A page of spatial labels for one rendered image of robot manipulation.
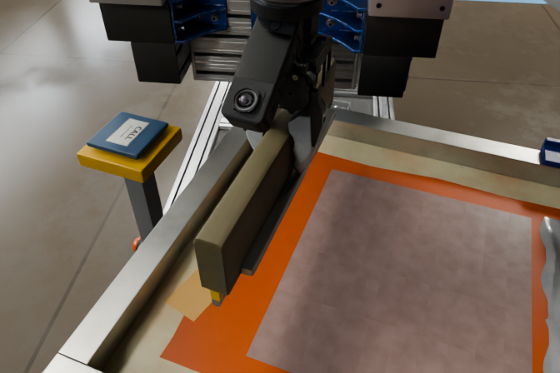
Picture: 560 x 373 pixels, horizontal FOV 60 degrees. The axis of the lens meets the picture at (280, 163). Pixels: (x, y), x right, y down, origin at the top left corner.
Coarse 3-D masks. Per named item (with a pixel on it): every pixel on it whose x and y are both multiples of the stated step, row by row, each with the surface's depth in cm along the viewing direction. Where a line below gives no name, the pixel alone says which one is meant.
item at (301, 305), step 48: (240, 288) 62; (288, 288) 61; (336, 288) 61; (384, 288) 61; (432, 288) 61; (192, 336) 57; (240, 336) 57; (288, 336) 56; (336, 336) 56; (384, 336) 56; (432, 336) 56; (480, 336) 56; (528, 336) 56
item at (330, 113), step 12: (324, 132) 65; (312, 156) 62; (288, 180) 58; (300, 180) 58; (288, 192) 57; (276, 204) 55; (288, 204) 56; (276, 216) 54; (264, 228) 52; (276, 228) 53; (264, 240) 51; (252, 252) 50; (264, 252) 51; (252, 264) 49
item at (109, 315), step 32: (352, 128) 83; (384, 128) 81; (416, 128) 81; (224, 160) 75; (448, 160) 80; (480, 160) 78; (512, 160) 75; (192, 192) 70; (160, 224) 65; (192, 224) 67; (160, 256) 61; (128, 288) 57; (96, 320) 54; (128, 320) 56; (64, 352) 51; (96, 352) 51
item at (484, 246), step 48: (336, 192) 75; (384, 192) 75; (432, 192) 75; (480, 192) 75; (288, 240) 68; (336, 240) 67; (384, 240) 67; (432, 240) 67; (480, 240) 67; (528, 240) 67; (480, 288) 61; (528, 288) 61
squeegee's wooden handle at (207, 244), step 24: (288, 120) 56; (264, 144) 53; (288, 144) 55; (264, 168) 50; (288, 168) 57; (240, 192) 47; (264, 192) 50; (216, 216) 45; (240, 216) 45; (264, 216) 52; (216, 240) 43; (240, 240) 47; (216, 264) 44; (240, 264) 48; (216, 288) 47
